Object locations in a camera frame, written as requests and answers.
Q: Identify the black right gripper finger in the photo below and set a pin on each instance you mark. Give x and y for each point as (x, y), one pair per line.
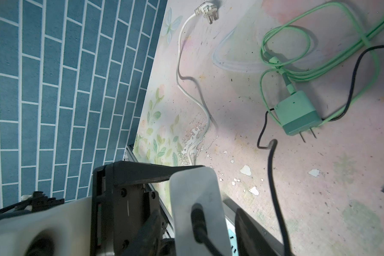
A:
(250, 240)

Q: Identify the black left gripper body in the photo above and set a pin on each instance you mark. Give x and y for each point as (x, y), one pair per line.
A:
(126, 214)

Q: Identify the white USB charger adapter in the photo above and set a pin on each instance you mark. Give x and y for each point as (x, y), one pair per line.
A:
(197, 212)

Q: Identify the light green charger with prongs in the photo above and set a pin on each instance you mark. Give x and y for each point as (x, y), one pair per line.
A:
(297, 114)

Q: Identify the white power strip colourful sockets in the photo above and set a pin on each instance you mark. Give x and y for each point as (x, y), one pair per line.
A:
(233, 240)

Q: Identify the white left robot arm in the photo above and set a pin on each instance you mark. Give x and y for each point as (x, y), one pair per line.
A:
(61, 229)

